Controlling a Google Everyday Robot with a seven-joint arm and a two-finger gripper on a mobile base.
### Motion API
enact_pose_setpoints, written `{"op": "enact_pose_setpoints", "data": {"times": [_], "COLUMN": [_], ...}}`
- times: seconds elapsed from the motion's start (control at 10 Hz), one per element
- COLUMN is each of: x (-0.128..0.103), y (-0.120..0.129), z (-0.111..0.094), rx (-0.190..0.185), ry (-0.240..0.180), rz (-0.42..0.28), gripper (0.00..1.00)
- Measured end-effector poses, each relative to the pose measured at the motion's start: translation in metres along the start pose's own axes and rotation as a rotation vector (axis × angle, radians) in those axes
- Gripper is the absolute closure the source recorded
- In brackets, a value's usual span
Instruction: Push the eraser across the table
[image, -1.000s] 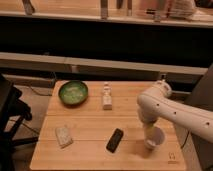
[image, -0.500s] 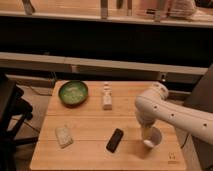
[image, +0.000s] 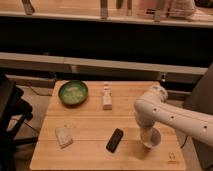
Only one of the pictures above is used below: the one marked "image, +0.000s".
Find white paper cup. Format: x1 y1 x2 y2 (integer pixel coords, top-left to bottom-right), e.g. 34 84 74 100
143 128 161 149

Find white bottle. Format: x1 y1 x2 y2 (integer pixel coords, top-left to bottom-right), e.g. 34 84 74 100
102 82 112 110

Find green bowl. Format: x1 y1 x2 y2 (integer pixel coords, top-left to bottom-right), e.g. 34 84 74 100
58 80 88 106

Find black chair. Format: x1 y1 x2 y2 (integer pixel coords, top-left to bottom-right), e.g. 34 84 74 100
0 73 38 171

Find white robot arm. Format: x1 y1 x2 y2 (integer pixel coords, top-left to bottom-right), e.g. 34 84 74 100
134 85 213 148

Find black eraser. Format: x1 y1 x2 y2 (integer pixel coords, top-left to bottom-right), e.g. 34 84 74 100
106 128 123 153

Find beige sponge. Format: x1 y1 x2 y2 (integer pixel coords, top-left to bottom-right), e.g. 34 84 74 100
55 125 73 148

